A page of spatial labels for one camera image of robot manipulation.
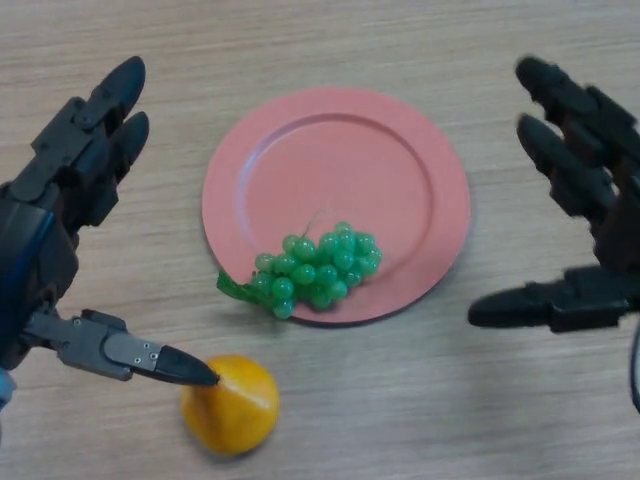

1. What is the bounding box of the green grapes bunch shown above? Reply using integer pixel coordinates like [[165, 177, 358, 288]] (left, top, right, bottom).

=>
[[215, 209, 385, 321]]

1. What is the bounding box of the pink round plate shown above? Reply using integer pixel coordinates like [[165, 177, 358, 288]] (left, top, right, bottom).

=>
[[201, 87, 472, 328]]

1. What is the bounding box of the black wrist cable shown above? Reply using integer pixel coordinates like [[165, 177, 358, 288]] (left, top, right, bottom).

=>
[[627, 319, 640, 416]]

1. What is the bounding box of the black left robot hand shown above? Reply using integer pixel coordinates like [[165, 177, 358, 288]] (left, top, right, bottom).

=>
[[0, 54, 222, 387]]

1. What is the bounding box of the orange yellow pear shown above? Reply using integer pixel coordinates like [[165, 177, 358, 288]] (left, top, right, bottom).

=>
[[180, 353, 280, 456]]

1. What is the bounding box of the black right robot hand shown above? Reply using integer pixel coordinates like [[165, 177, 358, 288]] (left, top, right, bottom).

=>
[[467, 55, 640, 335]]

